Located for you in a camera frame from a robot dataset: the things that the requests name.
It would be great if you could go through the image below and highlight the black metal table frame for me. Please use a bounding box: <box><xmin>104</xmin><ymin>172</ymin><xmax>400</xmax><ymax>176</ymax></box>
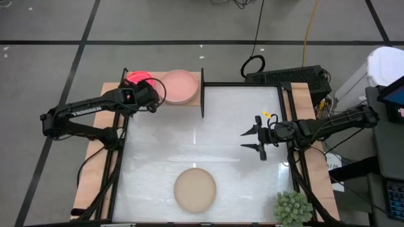
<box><xmin>71</xmin><ymin>81</ymin><xmax>340</xmax><ymax>227</ymax></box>

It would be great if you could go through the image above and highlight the black computer case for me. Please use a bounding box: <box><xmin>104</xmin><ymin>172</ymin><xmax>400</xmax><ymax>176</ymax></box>
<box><xmin>245</xmin><ymin>64</ymin><xmax>333</xmax><ymax>107</ymax></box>

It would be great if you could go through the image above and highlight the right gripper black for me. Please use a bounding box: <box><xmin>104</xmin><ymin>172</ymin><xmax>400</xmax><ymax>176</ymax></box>
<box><xmin>240</xmin><ymin>114</ymin><xmax>299</xmax><ymax>162</ymax></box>

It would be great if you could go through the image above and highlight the grey desk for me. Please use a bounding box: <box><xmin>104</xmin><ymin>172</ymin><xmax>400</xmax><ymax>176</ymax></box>
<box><xmin>365</xmin><ymin>84</ymin><xmax>404</xmax><ymax>227</ymax></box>

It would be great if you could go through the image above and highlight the pink opaque plate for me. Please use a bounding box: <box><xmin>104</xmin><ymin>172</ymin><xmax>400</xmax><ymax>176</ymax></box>
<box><xmin>160</xmin><ymin>69</ymin><xmax>199</xmax><ymax>105</ymax></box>

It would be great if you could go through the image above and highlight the beige plate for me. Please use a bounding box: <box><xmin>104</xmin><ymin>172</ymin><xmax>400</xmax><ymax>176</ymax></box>
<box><xmin>173</xmin><ymin>167</ymin><xmax>217</xmax><ymax>214</ymax></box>

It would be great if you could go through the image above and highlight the pink transparent plate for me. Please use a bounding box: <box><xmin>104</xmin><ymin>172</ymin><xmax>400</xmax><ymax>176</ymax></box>
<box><xmin>127</xmin><ymin>71</ymin><xmax>157</xmax><ymax>91</ymax></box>

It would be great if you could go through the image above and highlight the white lined bin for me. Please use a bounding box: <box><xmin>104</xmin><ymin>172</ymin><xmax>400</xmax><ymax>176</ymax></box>
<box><xmin>334</xmin><ymin>46</ymin><xmax>404</xmax><ymax>110</ymax></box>

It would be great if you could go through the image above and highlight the black keyboard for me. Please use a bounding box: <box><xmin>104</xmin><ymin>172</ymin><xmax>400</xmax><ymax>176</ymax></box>
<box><xmin>385</xmin><ymin>180</ymin><xmax>404</xmax><ymax>222</ymax></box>

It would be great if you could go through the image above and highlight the black hanging cable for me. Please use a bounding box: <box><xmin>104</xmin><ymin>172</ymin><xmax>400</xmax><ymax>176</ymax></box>
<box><xmin>241</xmin><ymin>0</ymin><xmax>266</xmax><ymax>79</ymax></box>

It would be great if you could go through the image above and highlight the green succulent in white pot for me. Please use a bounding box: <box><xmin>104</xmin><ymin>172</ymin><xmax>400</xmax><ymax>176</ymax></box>
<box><xmin>273</xmin><ymin>190</ymin><xmax>314</xmax><ymax>227</ymax></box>

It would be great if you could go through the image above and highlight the blue screen monitor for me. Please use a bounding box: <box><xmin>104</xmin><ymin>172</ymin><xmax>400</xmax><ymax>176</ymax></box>
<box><xmin>377</xmin><ymin>75</ymin><xmax>404</xmax><ymax>124</ymax></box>

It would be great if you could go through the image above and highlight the yellow hanging cable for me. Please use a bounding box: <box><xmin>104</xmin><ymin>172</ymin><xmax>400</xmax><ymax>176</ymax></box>
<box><xmin>301</xmin><ymin>0</ymin><xmax>320</xmax><ymax>69</ymax></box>

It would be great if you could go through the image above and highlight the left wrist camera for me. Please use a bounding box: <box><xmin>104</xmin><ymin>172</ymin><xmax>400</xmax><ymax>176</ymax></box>
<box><xmin>120</xmin><ymin>87</ymin><xmax>137</xmax><ymax>106</ymax></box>

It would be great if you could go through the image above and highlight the white paper sheet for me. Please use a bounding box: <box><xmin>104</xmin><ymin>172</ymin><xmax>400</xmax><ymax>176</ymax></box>
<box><xmin>326</xmin><ymin>153</ymin><xmax>345</xmax><ymax>193</ymax></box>

